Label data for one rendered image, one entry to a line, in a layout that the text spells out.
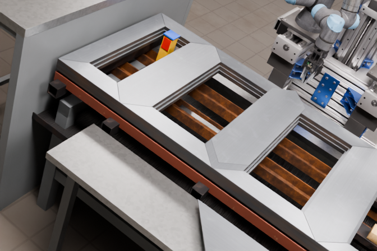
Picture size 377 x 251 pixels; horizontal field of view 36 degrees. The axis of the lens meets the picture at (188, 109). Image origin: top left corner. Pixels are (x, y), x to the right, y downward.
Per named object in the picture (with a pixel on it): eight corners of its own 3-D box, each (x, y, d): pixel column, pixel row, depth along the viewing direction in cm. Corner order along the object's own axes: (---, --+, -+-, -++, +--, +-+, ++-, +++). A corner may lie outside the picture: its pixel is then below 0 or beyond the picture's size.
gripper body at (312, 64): (299, 68, 261) (311, 46, 254) (306, 61, 268) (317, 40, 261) (313, 76, 259) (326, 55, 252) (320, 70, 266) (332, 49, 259)
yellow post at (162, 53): (161, 73, 282) (172, 41, 270) (153, 68, 283) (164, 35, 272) (166, 69, 286) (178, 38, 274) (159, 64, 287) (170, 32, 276)
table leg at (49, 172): (45, 211, 282) (69, 107, 242) (36, 204, 284) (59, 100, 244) (53, 205, 287) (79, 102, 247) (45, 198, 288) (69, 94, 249)
